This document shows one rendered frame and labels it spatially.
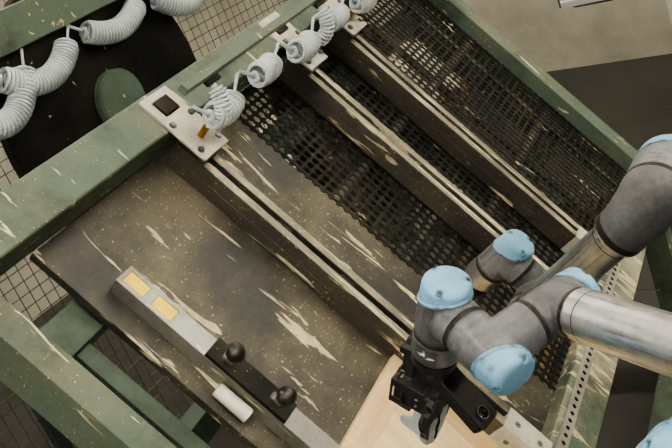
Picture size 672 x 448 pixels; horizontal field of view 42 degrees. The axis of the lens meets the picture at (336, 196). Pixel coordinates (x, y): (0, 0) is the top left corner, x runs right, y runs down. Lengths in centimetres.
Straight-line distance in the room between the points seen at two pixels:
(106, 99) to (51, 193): 81
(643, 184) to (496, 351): 51
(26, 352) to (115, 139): 50
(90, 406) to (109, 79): 118
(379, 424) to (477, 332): 69
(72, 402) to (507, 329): 75
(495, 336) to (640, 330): 20
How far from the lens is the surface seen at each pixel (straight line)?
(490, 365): 119
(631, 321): 113
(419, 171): 234
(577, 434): 221
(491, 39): 320
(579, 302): 121
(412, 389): 138
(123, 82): 254
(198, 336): 171
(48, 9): 239
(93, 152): 180
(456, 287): 123
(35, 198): 168
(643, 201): 156
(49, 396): 159
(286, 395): 159
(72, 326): 172
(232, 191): 193
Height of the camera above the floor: 226
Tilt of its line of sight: 20 degrees down
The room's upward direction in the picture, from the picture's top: 22 degrees counter-clockwise
